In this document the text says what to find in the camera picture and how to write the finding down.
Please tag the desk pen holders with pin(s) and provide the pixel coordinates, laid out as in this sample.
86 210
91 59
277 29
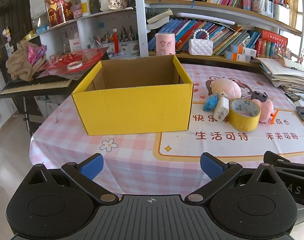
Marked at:
127 43

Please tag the row of colourful books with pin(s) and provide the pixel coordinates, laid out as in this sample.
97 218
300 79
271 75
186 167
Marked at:
216 33

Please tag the blue orange white carton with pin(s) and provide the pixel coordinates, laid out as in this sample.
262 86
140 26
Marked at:
243 50
238 57

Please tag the stack of yellow books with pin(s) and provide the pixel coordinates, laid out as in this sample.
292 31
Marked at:
293 7

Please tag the pink foil wrapper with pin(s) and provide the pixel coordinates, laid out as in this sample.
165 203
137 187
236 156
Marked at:
37 55

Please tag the red figure gift box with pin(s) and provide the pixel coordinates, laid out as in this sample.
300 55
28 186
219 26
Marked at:
59 10

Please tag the red tassel ornament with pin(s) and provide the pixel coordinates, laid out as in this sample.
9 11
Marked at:
116 41

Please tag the white pen holder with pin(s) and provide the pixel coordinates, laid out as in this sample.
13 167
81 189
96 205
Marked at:
281 13

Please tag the white charger plug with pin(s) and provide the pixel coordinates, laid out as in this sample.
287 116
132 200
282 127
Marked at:
221 110

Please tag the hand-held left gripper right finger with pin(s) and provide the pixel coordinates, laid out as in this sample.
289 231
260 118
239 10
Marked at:
213 166

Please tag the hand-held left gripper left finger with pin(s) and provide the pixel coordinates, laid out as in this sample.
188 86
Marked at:
92 166

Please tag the black electronic keyboard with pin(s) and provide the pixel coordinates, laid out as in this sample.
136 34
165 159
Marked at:
34 86

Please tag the row of upright dictionaries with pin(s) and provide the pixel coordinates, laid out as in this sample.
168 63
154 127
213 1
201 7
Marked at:
265 48

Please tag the beige cloth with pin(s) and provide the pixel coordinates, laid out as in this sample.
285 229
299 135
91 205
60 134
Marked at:
18 65

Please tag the black keyboard stand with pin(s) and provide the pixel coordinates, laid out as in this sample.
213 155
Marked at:
28 115

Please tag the yellow tape roll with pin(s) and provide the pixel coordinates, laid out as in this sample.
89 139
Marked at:
243 122

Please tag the pink checked printed tablecloth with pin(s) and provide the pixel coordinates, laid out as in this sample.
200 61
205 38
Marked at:
132 160

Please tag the orange clip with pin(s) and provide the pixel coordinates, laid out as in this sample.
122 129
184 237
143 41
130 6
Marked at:
274 116

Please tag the white bookshelf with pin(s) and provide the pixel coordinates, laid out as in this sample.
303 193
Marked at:
142 25

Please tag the stack of papers and workbooks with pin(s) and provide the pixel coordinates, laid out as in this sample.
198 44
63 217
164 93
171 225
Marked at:
284 72

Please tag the white quilted handbag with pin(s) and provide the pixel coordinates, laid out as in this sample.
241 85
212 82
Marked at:
200 47

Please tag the grey plush toy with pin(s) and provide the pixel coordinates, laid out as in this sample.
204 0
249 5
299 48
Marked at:
258 96

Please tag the large pink plush toy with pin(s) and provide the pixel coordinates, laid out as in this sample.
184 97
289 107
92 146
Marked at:
225 88

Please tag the yellow cardboard box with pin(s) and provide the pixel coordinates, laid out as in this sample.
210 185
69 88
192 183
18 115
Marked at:
132 110

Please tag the pink glitter ornaments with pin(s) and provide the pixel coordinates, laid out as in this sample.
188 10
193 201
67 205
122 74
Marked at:
283 50

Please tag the pink sticker cylinder container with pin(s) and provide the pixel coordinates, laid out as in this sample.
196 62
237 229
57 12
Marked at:
165 43

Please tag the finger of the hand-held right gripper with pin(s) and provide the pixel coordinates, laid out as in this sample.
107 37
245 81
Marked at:
294 171
279 158

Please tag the small pink plush toy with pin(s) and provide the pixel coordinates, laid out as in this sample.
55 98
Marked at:
265 108

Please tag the white jar yellow label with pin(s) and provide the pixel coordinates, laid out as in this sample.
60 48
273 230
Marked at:
85 6

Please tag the red thick dictionary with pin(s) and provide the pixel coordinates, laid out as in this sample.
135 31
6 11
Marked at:
274 37

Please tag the white tape roll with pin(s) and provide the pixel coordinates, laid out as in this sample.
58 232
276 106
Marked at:
74 65

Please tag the dark wooden door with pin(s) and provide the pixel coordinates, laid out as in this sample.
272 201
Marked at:
9 17

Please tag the blue crumpled packet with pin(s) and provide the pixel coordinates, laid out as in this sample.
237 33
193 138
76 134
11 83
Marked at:
210 103

